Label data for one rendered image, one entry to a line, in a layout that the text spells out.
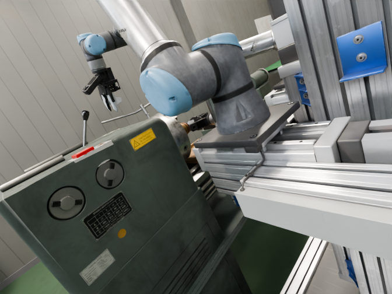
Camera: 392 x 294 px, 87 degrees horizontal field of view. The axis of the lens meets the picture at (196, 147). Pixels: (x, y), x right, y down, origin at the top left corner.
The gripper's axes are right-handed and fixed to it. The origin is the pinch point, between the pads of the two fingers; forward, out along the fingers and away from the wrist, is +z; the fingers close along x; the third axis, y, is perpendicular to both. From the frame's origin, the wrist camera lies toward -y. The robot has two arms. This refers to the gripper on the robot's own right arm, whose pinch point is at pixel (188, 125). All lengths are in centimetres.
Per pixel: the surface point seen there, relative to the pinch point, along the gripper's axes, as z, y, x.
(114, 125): 245, 64, 11
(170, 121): -15.2, -23.3, 10.7
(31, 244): -28, -94, 4
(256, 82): -10, 84, 0
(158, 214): -29, -59, -16
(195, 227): -29, -47, -34
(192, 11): 192, 307, 146
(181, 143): -18.9, -25.8, -1.0
